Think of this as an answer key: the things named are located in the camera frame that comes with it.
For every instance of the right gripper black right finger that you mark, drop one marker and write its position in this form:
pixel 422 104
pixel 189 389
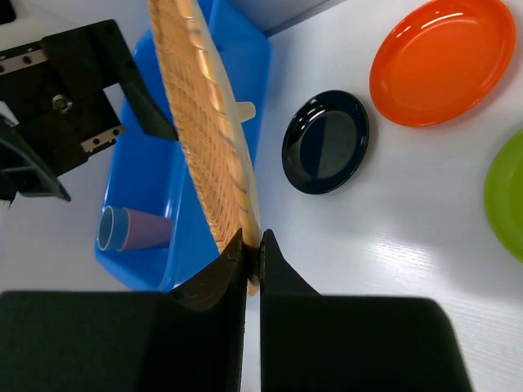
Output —
pixel 315 342

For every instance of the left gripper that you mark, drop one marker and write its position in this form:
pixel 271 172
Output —
pixel 61 114

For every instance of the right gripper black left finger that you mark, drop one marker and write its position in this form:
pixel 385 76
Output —
pixel 188 339

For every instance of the pink cup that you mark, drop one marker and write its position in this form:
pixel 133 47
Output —
pixel 145 231

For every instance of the large tan woven tray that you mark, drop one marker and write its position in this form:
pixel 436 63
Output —
pixel 208 120

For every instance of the green plate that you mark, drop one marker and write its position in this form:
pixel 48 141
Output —
pixel 503 196

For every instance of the orange plate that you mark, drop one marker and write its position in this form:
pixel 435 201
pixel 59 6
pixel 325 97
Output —
pixel 440 60

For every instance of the blue cup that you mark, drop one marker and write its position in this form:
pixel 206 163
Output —
pixel 112 230

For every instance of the blue plastic bin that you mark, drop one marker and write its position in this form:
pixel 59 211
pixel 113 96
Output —
pixel 150 175

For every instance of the black plate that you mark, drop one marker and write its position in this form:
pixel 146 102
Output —
pixel 325 142

